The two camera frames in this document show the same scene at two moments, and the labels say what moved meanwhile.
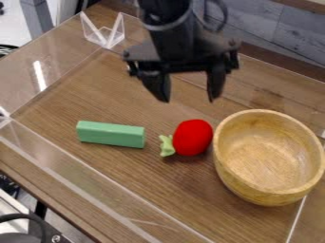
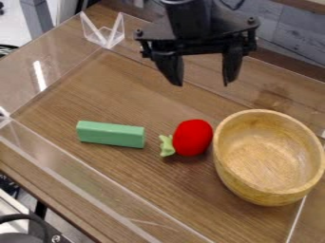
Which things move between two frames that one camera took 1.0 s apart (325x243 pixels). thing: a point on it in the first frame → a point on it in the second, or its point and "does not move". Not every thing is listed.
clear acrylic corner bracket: x=104 y=36 does not move
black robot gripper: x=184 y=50 → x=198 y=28
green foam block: x=112 y=134 does not move
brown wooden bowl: x=268 y=156 does not move
